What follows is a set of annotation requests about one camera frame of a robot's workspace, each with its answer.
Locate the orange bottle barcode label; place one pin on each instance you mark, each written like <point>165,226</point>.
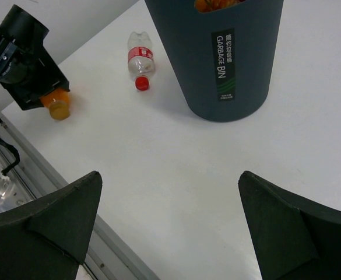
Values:
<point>57,103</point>

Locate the black plastic waste bin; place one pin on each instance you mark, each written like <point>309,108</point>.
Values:
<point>222,59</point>

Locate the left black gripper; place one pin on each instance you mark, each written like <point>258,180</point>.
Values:
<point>27,71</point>

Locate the aluminium frame rail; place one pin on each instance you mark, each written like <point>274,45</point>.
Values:
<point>108,256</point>

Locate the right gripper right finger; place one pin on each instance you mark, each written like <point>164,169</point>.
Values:
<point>293,237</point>

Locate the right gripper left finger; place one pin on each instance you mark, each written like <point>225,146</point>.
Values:
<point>48,237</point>

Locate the clear bottle red label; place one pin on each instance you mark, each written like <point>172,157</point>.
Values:
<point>141,65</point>

